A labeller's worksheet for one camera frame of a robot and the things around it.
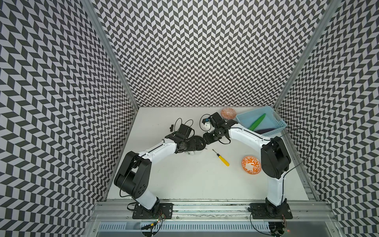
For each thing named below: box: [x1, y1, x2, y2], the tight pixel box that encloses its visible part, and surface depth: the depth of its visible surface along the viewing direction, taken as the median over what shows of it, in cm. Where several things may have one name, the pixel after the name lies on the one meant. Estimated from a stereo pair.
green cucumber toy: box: [249, 113, 266, 131], surface depth 107 cm
